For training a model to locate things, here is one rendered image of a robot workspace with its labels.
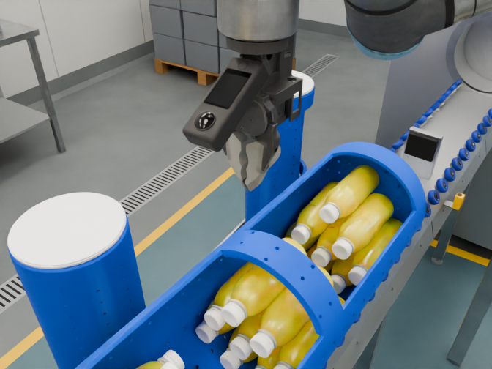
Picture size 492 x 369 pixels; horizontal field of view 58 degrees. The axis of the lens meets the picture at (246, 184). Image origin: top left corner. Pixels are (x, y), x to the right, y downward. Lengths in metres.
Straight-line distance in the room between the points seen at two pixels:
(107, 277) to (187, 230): 1.56
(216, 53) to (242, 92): 3.77
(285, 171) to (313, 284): 1.20
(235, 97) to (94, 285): 0.75
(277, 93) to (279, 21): 0.09
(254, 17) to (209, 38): 3.79
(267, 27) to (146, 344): 0.60
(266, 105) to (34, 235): 0.80
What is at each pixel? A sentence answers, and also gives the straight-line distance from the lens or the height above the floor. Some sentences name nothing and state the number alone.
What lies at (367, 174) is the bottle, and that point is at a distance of 1.07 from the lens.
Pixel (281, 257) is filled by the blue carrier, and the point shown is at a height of 1.23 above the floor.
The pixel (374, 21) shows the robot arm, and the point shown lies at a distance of 0.52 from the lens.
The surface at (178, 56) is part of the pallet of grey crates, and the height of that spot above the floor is 0.23.
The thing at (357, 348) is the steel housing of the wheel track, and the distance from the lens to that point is 1.12.
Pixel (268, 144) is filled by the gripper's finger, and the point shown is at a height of 1.49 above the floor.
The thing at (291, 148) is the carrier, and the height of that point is 0.80.
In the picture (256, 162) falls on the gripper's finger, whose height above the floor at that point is 1.45.
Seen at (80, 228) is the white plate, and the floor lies 1.04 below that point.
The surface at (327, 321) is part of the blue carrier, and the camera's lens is 0.77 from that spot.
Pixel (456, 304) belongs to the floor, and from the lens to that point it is 2.50.
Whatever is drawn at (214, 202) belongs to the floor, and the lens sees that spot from 2.86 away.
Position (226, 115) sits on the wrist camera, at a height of 1.54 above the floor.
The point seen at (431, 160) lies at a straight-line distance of 1.51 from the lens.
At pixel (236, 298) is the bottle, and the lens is 0.78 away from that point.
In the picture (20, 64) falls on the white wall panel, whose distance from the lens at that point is 4.34.
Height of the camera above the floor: 1.76
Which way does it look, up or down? 36 degrees down
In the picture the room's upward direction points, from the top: straight up
